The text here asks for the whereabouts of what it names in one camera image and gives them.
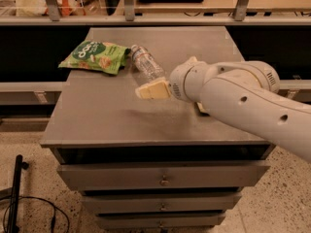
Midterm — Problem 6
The bottom grey drawer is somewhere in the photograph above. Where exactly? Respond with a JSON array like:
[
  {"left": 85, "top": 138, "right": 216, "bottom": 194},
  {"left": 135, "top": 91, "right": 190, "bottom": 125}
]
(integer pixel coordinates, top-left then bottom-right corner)
[{"left": 97, "top": 213, "right": 225, "bottom": 229}]

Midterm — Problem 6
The grey drawer cabinet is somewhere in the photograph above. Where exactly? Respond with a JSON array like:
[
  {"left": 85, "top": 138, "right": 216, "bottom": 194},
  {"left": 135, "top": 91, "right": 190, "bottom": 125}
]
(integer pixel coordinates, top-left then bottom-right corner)
[{"left": 39, "top": 25, "right": 290, "bottom": 233}]

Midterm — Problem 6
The middle grey drawer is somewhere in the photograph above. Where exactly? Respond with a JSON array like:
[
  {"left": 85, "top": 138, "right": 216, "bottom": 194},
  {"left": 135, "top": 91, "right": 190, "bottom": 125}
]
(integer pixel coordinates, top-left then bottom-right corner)
[{"left": 83, "top": 192, "right": 241, "bottom": 214}]

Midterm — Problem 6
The metal railing frame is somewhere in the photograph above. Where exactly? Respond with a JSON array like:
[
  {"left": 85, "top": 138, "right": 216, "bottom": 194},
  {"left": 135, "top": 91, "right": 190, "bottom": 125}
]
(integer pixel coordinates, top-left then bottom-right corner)
[{"left": 0, "top": 0, "right": 311, "bottom": 25}]

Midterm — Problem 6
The black floor cable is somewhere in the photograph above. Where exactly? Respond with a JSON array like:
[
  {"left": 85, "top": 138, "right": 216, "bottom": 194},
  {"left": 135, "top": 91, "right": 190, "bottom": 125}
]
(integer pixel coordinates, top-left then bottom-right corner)
[{"left": 0, "top": 195, "right": 71, "bottom": 233}]

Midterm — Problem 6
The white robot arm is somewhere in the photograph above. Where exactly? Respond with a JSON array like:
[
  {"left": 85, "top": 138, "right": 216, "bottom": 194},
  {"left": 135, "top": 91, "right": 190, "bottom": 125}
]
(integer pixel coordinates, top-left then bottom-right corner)
[{"left": 134, "top": 56, "right": 311, "bottom": 162}]

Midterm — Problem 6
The black stand pole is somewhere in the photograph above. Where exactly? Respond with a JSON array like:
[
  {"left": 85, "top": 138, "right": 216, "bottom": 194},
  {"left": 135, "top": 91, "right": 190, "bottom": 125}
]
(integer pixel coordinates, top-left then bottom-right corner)
[{"left": 7, "top": 154, "right": 29, "bottom": 233}]

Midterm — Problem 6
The grey drawer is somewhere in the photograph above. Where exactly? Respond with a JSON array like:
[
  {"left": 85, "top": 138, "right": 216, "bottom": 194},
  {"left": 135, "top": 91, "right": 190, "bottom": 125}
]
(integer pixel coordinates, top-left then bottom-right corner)
[
  {"left": 97, "top": 213, "right": 225, "bottom": 229},
  {"left": 57, "top": 160, "right": 269, "bottom": 191},
  {"left": 83, "top": 192, "right": 241, "bottom": 214}
]

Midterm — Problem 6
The green snack bag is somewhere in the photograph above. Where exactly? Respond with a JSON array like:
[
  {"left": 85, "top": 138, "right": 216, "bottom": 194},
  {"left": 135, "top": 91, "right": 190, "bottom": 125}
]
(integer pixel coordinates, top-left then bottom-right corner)
[{"left": 58, "top": 40, "right": 130, "bottom": 76}]

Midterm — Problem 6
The top grey drawer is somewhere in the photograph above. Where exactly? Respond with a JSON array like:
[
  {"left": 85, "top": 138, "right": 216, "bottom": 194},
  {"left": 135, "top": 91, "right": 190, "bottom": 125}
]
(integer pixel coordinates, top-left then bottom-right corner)
[{"left": 57, "top": 160, "right": 269, "bottom": 191}]

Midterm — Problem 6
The yellow sponge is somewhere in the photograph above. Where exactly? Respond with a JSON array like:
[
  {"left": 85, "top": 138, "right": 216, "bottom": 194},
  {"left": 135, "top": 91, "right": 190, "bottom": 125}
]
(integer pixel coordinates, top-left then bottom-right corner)
[{"left": 196, "top": 103, "right": 209, "bottom": 115}]

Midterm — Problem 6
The clear plastic water bottle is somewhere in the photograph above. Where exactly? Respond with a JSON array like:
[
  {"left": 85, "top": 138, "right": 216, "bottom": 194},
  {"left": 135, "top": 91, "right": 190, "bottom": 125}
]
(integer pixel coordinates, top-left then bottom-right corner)
[{"left": 131, "top": 45, "right": 165, "bottom": 82}]

